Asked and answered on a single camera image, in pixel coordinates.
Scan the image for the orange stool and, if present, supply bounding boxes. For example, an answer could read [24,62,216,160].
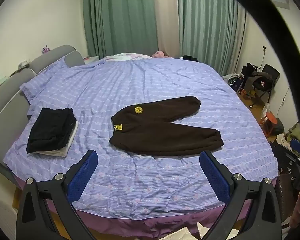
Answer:
[259,112,278,137]

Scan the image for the white pink blanket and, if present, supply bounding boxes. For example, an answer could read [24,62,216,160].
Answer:
[103,53,152,61]

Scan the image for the dark brown fleece pants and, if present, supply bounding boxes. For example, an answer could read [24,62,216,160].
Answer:
[109,96,224,157]

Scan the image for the green curtain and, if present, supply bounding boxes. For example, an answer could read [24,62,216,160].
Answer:
[82,0,158,58]
[178,0,247,76]

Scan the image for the purple floral pillow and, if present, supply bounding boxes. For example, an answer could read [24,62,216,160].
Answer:
[20,57,69,104]

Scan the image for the black folded clothes stack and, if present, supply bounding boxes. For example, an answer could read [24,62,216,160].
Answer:
[26,108,76,153]

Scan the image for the grey padded headboard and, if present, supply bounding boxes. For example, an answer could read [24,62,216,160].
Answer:
[0,45,85,185]

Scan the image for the beige sheer curtain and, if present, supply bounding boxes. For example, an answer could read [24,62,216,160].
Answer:
[154,0,180,57]

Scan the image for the purple floral bed sheet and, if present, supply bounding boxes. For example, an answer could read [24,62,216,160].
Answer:
[2,55,278,221]

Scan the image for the black chair with clothes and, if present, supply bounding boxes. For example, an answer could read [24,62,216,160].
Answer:
[240,63,280,103]

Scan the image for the white folded garment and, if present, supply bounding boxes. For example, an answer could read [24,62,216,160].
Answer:
[32,122,78,158]

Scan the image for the green curtain left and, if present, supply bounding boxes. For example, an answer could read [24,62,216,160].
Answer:
[82,0,158,58]

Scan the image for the green curtain right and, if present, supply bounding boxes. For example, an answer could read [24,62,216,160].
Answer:
[178,0,247,76]

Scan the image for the pink plush toy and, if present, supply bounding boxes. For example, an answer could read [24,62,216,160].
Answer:
[152,50,169,58]

